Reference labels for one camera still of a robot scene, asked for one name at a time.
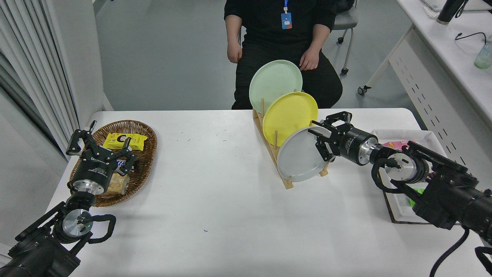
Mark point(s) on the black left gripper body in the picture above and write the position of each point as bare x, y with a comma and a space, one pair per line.
94, 169

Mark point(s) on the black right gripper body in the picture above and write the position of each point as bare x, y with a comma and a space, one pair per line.
351, 144

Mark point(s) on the grey plate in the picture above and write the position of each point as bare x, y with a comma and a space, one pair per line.
298, 161

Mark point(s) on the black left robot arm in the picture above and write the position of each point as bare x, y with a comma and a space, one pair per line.
38, 254

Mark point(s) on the person's left forearm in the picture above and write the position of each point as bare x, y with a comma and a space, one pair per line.
319, 36

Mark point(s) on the person's right forearm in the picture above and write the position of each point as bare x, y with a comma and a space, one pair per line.
233, 29

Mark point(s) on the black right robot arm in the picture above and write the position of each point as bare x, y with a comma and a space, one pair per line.
449, 192

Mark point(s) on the yellow plate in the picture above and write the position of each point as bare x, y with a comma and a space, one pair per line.
288, 115

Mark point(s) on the wooden plate rack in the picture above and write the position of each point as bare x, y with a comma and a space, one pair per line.
287, 184

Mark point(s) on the pale green plate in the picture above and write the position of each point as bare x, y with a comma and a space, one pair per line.
273, 80

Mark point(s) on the person's left hand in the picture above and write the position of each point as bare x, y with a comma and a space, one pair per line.
309, 59

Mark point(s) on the person's right hand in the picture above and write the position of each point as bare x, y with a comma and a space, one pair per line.
234, 52

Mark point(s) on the blue white snack bar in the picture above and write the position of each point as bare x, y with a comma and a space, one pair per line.
122, 164

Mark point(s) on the yellow snack packet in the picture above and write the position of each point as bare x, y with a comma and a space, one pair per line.
113, 142

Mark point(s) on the brown wicker basket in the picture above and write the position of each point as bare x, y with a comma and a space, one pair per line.
142, 169

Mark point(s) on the clear biscuit packet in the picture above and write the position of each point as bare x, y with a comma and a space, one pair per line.
117, 184

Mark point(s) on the white tray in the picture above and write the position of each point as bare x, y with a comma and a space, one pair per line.
388, 134

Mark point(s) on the pink snack packet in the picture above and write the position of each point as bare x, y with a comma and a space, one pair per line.
396, 145

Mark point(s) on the green snack packet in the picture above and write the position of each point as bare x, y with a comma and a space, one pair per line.
419, 191

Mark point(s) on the grey office chair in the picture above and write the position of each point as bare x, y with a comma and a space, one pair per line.
344, 21

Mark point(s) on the person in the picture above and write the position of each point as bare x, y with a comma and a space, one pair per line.
269, 42

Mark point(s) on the white vertical blinds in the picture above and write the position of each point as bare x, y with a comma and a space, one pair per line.
23, 57

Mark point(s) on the blue id badge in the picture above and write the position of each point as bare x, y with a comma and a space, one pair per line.
286, 21

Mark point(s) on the white side desk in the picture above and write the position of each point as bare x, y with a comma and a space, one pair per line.
442, 50

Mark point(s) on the clear green bottle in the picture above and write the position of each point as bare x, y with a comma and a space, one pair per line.
483, 57

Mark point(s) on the black bottle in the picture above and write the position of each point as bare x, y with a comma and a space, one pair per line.
447, 9

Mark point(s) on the white flat box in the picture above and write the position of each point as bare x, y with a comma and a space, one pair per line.
476, 4

